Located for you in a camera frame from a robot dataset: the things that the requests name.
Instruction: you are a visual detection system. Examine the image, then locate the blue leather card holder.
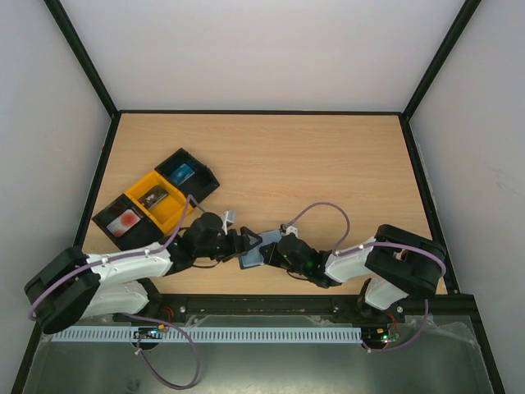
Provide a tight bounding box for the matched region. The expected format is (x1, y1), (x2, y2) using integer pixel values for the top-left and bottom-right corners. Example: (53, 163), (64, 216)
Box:
(239, 230), (282, 269)

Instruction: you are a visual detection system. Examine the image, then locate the blue credit card in bin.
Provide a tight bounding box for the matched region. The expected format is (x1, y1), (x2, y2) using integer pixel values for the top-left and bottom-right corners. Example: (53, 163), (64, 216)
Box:
(169, 163), (195, 186)

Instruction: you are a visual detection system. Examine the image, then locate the black VIP card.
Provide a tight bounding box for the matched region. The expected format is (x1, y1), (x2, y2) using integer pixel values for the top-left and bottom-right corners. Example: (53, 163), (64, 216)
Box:
(138, 186), (168, 210)

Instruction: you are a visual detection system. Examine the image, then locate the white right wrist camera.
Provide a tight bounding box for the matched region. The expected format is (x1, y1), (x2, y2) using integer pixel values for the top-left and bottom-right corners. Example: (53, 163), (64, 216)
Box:
(281, 223), (299, 237)

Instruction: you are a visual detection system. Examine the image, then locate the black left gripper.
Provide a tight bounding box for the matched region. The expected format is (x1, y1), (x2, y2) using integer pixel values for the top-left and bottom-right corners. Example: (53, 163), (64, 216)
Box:
(195, 227), (263, 263)

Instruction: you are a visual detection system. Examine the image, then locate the light blue slotted cable duct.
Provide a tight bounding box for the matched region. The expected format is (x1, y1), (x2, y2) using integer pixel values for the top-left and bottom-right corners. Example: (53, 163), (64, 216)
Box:
(51, 326), (362, 344)

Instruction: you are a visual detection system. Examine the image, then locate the black bin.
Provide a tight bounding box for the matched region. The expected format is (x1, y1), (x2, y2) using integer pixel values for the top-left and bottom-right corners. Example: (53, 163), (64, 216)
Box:
(154, 148), (220, 204)
(92, 194), (164, 250)

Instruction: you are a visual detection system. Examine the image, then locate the black aluminium frame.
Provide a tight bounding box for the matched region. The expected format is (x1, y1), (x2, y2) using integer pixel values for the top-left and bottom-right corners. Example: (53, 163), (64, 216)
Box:
(11, 1), (505, 393)

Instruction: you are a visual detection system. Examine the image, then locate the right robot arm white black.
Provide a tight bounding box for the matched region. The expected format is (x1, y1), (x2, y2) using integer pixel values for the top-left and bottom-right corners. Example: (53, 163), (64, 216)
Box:
(261, 224), (446, 322)

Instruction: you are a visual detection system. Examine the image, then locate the black bin far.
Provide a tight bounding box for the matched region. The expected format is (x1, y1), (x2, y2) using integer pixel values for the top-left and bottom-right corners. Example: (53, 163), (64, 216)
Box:
(154, 148), (220, 204)

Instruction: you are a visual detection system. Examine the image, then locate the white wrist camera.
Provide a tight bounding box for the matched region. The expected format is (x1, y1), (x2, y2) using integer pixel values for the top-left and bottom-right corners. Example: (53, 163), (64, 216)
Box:
(220, 209), (236, 233)
(281, 223), (299, 237)

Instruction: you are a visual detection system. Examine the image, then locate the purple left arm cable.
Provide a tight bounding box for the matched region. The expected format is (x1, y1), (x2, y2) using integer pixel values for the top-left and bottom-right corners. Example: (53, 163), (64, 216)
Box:
(27, 195), (202, 389)

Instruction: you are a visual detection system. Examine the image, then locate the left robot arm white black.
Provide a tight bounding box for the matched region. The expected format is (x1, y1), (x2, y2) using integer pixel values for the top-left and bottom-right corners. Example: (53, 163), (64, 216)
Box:
(25, 213), (263, 334)

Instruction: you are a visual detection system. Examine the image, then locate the black front mounting rail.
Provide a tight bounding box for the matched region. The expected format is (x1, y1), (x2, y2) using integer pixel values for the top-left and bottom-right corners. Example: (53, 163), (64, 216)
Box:
(40, 291), (479, 328)

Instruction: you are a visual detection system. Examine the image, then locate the yellow bin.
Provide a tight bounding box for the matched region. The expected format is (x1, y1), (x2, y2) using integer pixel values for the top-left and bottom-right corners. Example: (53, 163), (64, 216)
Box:
(125, 171), (187, 235)

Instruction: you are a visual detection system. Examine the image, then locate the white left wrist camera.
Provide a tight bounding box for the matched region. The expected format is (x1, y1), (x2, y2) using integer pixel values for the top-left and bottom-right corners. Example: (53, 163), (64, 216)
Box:
(220, 209), (236, 233)

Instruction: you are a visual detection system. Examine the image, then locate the white red card in bin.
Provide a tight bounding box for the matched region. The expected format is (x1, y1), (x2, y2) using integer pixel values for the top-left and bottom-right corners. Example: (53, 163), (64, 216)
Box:
(107, 209), (140, 238)

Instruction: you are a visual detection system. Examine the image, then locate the black bin near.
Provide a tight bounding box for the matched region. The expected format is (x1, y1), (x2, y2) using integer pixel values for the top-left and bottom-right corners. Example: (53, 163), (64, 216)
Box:
(92, 194), (164, 250)

